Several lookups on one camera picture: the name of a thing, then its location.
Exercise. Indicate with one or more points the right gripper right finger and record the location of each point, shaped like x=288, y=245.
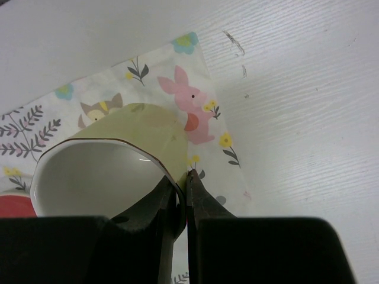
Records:
x=223, y=248

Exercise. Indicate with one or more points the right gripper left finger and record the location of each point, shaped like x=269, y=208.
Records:
x=134, y=247

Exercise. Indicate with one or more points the pale yellow mug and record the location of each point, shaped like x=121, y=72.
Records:
x=112, y=164

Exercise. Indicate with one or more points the red and teal plate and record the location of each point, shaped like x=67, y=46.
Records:
x=16, y=206

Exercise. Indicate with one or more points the animal print cloth placemat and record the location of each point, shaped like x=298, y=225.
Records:
x=174, y=77

